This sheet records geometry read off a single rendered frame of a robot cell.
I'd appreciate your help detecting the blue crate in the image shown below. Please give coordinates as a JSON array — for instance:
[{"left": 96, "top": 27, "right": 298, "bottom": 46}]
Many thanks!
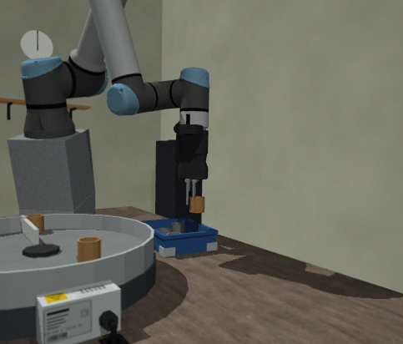
[{"left": 141, "top": 217, "right": 218, "bottom": 257}]

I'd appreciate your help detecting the bronze bushing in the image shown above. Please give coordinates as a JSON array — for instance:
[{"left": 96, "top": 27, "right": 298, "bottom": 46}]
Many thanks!
[
  {"left": 26, "top": 214, "right": 44, "bottom": 233},
  {"left": 189, "top": 196, "right": 204, "bottom": 213},
  {"left": 78, "top": 236, "right": 101, "bottom": 263}
]

